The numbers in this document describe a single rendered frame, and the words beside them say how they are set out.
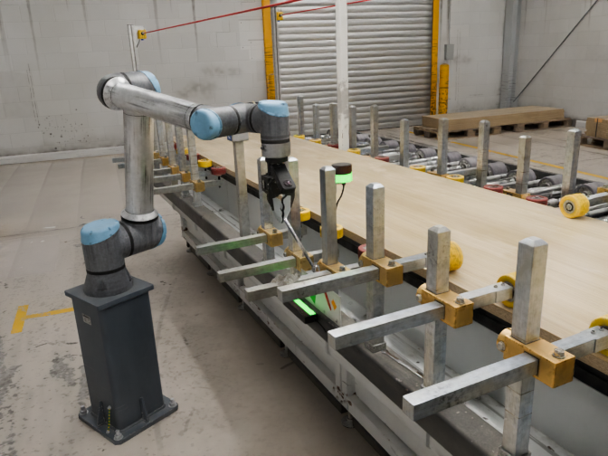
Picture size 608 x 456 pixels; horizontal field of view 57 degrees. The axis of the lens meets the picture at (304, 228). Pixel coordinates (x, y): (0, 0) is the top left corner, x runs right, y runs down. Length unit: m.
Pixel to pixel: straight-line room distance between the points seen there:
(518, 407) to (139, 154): 1.63
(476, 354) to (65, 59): 8.52
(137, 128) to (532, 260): 1.59
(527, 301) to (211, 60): 8.84
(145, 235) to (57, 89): 7.24
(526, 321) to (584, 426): 0.38
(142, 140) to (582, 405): 1.69
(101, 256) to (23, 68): 7.38
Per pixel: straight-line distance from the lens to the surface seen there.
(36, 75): 9.51
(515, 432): 1.21
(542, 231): 1.97
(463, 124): 9.53
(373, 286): 1.48
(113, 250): 2.30
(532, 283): 1.06
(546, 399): 1.45
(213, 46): 9.65
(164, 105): 1.84
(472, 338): 1.57
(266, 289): 1.58
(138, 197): 2.32
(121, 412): 2.52
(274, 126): 1.69
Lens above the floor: 1.50
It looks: 18 degrees down
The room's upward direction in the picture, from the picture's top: 2 degrees counter-clockwise
